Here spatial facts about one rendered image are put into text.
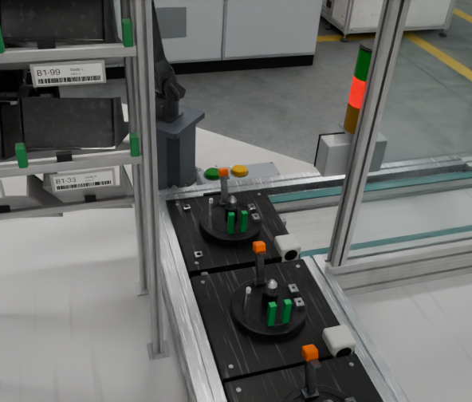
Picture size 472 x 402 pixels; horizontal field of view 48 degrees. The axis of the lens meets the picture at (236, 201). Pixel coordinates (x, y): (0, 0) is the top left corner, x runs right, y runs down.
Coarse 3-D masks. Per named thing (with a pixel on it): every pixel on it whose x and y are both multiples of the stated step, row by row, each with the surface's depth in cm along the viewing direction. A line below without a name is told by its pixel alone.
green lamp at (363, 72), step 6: (360, 48) 88; (360, 54) 87; (366, 54) 86; (360, 60) 88; (366, 60) 87; (360, 66) 88; (366, 66) 87; (354, 72) 90; (360, 72) 88; (366, 72) 88; (360, 78) 89; (366, 78) 88
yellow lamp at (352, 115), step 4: (348, 104) 93; (348, 108) 94; (352, 108) 93; (356, 108) 92; (348, 112) 94; (352, 112) 93; (356, 112) 92; (348, 116) 94; (352, 116) 93; (356, 116) 93; (344, 120) 96; (348, 120) 94; (352, 120) 94; (356, 120) 93; (344, 124) 96; (348, 124) 95; (352, 124) 94; (344, 128) 96; (348, 128) 95; (352, 128) 94; (352, 132) 95
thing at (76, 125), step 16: (32, 112) 75; (48, 112) 76; (64, 112) 76; (80, 112) 76; (96, 112) 76; (112, 112) 77; (32, 128) 76; (48, 128) 76; (64, 128) 76; (80, 128) 77; (96, 128) 77; (112, 128) 77; (128, 128) 105; (32, 144) 76; (48, 144) 77; (64, 144) 77; (80, 144) 77; (96, 144) 77; (112, 144) 78
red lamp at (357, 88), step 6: (354, 78) 90; (354, 84) 91; (360, 84) 89; (354, 90) 91; (360, 90) 90; (354, 96) 91; (360, 96) 90; (348, 102) 93; (354, 102) 92; (360, 102) 91
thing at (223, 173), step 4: (220, 168) 118; (224, 168) 118; (220, 172) 117; (224, 172) 117; (228, 172) 118; (220, 176) 118; (224, 176) 116; (228, 176) 116; (220, 180) 119; (224, 180) 118; (224, 184) 119; (224, 188) 119; (224, 192) 119; (224, 196) 119; (224, 200) 120
